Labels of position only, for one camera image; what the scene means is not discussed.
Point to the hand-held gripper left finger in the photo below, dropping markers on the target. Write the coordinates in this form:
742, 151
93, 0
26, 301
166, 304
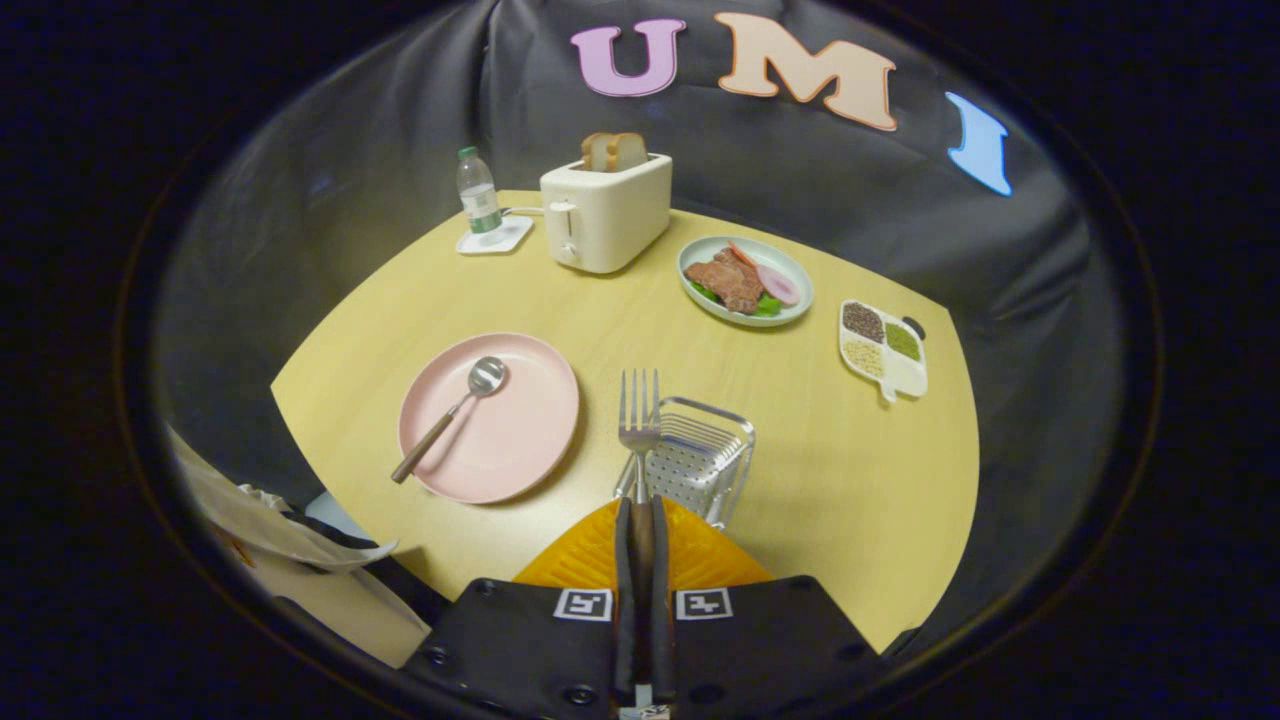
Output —
624, 600

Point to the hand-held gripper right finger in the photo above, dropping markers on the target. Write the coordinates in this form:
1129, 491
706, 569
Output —
662, 600

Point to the pink round plate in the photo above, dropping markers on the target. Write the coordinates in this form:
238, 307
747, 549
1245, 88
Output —
520, 430

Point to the green lettuce leaf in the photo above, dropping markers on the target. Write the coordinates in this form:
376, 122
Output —
768, 306

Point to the brown cooked meat slices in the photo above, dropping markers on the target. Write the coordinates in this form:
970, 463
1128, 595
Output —
735, 280

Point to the white divided dish with grains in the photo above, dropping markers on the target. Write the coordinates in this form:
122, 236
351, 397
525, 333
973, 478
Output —
905, 375

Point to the pink ham slice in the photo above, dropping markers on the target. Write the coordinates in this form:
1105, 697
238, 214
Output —
780, 285

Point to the pale green oval plate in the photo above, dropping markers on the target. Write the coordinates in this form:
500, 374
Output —
700, 252

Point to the orange carrot strip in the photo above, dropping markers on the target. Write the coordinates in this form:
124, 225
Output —
740, 252

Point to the black round table grommet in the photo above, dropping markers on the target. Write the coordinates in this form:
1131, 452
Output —
916, 328

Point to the white square coaster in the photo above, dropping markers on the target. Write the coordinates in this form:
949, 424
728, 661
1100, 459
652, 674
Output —
510, 240

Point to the cream white toaster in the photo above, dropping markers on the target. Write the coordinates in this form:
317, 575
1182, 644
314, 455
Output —
610, 215

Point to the clear plastic water bottle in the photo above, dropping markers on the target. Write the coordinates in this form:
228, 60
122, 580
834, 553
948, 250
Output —
480, 200

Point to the brown bread slice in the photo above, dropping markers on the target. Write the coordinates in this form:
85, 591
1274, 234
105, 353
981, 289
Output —
630, 150
596, 152

